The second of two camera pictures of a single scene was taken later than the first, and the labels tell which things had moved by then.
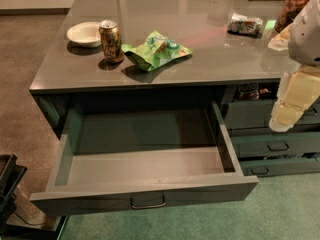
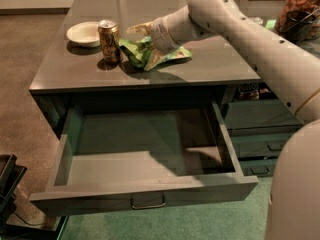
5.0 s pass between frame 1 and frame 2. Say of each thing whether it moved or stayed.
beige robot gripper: moved
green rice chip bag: stayed
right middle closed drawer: stayed
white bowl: stayed
